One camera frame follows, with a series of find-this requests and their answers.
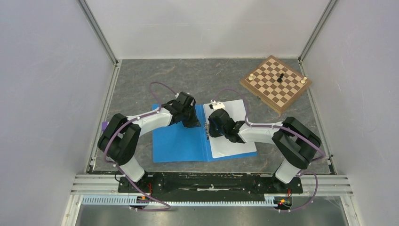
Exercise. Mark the purple camera stand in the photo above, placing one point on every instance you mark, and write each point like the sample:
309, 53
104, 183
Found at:
104, 124

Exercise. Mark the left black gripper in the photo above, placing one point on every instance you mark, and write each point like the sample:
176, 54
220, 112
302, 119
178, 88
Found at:
194, 122

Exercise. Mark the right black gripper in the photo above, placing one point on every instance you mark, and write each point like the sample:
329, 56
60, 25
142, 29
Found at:
213, 133

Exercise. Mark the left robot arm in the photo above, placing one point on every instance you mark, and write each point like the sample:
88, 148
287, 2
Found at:
120, 135

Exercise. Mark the metal spine folder clip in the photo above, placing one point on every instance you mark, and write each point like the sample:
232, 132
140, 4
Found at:
206, 126

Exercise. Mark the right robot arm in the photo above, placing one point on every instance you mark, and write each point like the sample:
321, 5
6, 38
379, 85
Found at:
295, 141

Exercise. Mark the black chess piece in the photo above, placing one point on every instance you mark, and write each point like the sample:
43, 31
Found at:
280, 78

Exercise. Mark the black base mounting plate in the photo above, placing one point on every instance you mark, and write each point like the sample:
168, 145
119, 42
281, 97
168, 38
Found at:
214, 187

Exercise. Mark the blue file folder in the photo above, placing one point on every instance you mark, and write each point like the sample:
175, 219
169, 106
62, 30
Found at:
176, 143

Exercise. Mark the slotted cable duct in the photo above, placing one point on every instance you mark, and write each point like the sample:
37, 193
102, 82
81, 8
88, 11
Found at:
134, 200

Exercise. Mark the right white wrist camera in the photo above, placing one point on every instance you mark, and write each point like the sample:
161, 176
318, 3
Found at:
215, 105

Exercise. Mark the wooden chessboard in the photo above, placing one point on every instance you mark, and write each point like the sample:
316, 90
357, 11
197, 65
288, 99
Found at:
278, 96

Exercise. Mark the white paper sheet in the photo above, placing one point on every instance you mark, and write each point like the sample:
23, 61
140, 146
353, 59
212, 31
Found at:
220, 148

